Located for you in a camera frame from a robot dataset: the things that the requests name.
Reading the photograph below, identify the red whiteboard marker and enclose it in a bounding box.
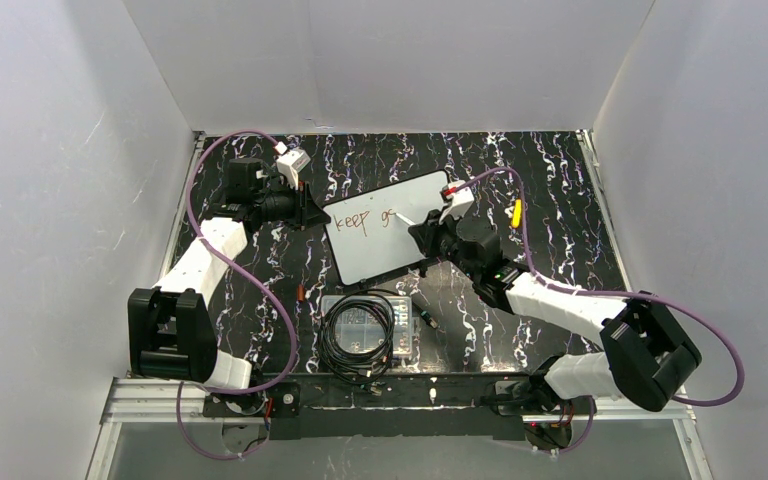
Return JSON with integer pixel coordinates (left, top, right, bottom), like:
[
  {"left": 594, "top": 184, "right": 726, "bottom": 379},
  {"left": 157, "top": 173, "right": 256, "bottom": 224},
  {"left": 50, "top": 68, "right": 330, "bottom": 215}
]
[{"left": 394, "top": 213, "right": 416, "bottom": 227}]

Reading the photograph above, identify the small white whiteboard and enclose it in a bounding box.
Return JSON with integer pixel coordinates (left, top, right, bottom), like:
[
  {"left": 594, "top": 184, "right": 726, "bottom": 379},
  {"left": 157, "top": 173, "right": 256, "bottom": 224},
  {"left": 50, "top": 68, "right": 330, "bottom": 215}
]
[{"left": 323, "top": 170, "right": 449, "bottom": 285}]

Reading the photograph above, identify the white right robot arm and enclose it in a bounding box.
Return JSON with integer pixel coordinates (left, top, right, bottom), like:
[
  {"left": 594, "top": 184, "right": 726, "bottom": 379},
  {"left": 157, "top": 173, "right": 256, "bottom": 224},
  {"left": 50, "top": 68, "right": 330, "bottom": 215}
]
[{"left": 408, "top": 210, "right": 702, "bottom": 412}]

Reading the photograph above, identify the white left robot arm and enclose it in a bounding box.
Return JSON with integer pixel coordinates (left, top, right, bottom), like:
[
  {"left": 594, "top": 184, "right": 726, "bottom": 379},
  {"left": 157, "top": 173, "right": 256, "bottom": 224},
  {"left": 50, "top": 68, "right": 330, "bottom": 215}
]
[{"left": 127, "top": 148, "right": 330, "bottom": 393}]

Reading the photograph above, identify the clear plastic parts box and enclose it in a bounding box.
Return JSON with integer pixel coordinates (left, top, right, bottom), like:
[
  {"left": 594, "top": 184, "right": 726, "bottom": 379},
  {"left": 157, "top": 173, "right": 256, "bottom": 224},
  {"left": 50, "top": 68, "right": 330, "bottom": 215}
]
[{"left": 319, "top": 295, "right": 414, "bottom": 362}]

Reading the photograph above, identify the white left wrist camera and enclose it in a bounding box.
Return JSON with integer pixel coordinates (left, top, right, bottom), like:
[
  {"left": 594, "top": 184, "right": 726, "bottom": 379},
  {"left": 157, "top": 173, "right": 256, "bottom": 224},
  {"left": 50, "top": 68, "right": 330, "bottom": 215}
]
[{"left": 276, "top": 147, "right": 311, "bottom": 190}]

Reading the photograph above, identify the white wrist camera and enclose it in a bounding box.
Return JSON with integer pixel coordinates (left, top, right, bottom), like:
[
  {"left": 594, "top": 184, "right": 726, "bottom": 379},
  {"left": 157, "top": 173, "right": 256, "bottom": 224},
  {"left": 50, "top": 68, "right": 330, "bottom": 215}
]
[
  {"left": 276, "top": 147, "right": 311, "bottom": 190},
  {"left": 440, "top": 181, "right": 474, "bottom": 223}
]

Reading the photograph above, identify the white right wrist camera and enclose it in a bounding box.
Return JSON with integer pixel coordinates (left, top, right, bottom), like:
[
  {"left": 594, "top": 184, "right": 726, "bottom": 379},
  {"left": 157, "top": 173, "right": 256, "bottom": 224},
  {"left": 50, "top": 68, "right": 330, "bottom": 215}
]
[{"left": 440, "top": 181, "right": 474, "bottom": 223}]

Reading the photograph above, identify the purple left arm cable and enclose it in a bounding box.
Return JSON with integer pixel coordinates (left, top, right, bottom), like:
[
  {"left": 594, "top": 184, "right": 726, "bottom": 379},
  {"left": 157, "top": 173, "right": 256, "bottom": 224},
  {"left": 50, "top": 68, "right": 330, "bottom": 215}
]
[{"left": 175, "top": 129, "right": 300, "bottom": 462}]

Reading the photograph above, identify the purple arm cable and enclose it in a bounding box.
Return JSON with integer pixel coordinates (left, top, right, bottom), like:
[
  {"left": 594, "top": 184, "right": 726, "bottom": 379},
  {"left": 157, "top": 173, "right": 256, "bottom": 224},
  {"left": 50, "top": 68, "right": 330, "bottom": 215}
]
[
  {"left": 448, "top": 166, "right": 746, "bottom": 407},
  {"left": 175, "top": 129, "right": 300, "bottom": 462}
]

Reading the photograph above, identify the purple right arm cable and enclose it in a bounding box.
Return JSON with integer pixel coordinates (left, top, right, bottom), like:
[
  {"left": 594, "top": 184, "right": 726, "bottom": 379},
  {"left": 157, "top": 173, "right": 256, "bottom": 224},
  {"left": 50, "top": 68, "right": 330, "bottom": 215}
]
[{"left": 448, "top": 166, "right": 746, "bottom": 407}]

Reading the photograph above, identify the coiled black cable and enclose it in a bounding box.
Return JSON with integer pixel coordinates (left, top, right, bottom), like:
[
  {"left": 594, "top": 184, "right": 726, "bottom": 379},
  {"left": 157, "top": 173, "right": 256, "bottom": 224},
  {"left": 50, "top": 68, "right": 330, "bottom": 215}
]
[{"left": 312, "top": 289, "right": 438, "bottom": 395}]

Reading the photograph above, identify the aluminium front rail frame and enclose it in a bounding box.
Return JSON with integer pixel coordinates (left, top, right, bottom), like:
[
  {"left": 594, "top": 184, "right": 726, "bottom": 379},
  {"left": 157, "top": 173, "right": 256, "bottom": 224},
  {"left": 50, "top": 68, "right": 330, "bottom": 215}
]
[{"left": 100, "top": 374, "right": 697, "bottom": 425}]

